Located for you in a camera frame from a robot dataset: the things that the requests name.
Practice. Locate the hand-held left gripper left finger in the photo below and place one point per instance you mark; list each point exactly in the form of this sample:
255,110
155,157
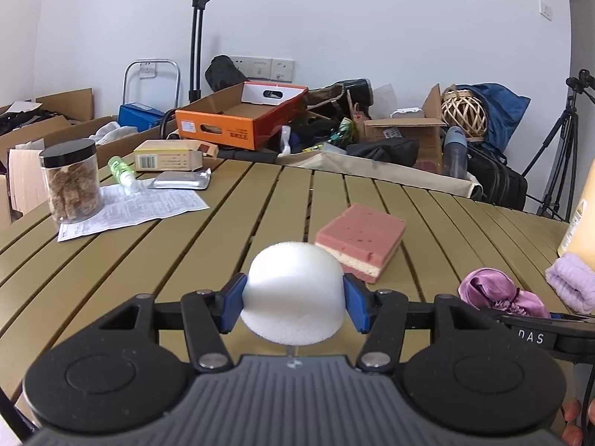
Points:
232,304

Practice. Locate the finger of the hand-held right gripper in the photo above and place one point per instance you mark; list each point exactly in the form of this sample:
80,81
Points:
520,317

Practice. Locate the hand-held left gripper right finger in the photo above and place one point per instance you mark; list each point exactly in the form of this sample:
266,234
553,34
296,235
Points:
357,304

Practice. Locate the purple satin cloth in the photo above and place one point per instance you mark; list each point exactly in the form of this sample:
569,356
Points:
497,290

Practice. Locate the white foam dome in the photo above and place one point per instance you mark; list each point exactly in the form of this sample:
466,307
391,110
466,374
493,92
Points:
293,288

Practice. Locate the silver foil pack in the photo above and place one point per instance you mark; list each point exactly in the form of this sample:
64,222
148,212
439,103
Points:
179,180

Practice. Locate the person's right hand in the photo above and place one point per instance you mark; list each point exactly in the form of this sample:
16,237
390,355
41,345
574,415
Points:
572,432

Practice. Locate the lilac plush cloth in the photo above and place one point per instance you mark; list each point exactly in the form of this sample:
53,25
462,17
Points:
574,283

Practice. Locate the pink flat box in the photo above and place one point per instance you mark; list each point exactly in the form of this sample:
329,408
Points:
360,237

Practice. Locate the tan folding slat table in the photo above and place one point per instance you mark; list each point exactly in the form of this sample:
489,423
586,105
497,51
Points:
260,204

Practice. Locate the yellow thermos jug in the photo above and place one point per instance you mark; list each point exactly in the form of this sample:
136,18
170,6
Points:
581,223

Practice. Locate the printed paper sheet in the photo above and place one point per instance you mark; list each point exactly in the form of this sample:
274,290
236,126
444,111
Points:
139,209

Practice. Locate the black luggage bag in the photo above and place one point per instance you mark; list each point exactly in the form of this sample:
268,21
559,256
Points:
497,176

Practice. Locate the black zip pouch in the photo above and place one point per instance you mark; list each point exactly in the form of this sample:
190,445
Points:
383,153

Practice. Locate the small yellow cardboard box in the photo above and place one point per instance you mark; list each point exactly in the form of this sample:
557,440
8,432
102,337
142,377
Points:
172,155

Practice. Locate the small green bottle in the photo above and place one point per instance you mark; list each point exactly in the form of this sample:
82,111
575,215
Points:
122,172

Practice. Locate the orange cardboard box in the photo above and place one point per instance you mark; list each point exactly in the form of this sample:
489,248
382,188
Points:
223,128

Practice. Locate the brown open cardboard box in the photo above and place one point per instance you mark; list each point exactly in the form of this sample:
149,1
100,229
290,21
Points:
409,134

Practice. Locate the grey blue water bottle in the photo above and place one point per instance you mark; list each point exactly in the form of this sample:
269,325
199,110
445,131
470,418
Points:
454,151

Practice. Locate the clear jar black lid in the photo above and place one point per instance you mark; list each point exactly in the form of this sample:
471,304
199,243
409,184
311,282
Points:
72,181

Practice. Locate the blue backpack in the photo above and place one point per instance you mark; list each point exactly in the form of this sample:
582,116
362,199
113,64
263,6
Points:
504,111

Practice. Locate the black leather bag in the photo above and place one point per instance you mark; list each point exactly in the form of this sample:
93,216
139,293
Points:
339,97

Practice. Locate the blue storage box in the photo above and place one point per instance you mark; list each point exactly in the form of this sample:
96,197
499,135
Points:
139,116

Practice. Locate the wicker ball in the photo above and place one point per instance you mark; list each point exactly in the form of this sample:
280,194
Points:
464,112

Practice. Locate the black soft bag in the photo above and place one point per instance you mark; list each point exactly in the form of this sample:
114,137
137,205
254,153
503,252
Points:
223,72

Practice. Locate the large open cardboard box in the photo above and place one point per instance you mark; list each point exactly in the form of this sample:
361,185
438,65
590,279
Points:
28,167

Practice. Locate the cardboard box with dark clothes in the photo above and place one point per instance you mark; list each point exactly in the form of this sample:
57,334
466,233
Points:
46,111

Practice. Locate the black camera tripod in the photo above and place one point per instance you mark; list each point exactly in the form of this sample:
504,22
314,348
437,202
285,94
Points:
565,148

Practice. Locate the wall socket panel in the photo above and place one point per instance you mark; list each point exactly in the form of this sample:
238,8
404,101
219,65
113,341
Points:
262,67

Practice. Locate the silver metal frame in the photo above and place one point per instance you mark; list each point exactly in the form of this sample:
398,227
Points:
151,62

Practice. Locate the white wall switch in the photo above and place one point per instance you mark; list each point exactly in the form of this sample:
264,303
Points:
546,11

